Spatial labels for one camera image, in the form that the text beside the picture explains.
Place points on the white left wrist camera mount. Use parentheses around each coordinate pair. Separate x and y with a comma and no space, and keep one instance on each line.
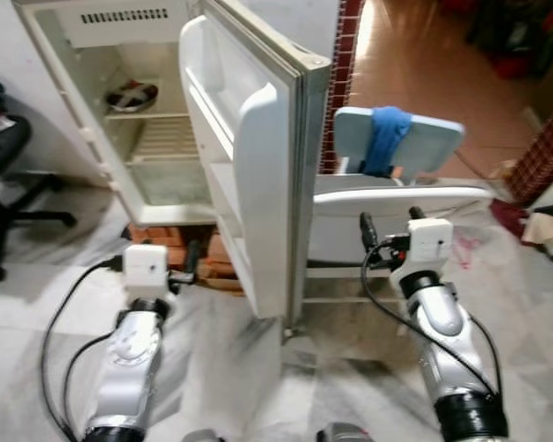
(146,272)

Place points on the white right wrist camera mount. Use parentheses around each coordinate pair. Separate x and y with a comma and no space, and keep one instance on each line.
(429,244)

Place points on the white fridge door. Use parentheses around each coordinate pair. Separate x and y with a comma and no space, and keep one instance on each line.
(276,184)

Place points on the red bricks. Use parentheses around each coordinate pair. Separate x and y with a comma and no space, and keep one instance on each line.
(161,233)

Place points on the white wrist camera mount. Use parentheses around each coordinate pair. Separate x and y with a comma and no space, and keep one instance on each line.
(146,272)
(429,244)

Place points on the patterned bowl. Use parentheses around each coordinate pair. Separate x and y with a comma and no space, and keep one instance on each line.
(132,96)

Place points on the beige cloth heap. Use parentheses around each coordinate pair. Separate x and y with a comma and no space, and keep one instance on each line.
(546,226)

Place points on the blue cloth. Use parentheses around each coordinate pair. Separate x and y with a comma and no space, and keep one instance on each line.
(387,138)

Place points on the white fridge cabinet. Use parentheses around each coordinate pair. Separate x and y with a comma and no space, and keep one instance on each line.
(101,23)

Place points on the light blue plastic chair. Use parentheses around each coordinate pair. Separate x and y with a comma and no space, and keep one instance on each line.
(435,143)

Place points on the black office chair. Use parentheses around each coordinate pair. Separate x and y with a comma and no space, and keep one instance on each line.
(2,152)

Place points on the dark red clutter heap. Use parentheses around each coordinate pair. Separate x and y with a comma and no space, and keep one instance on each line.
(521,41)

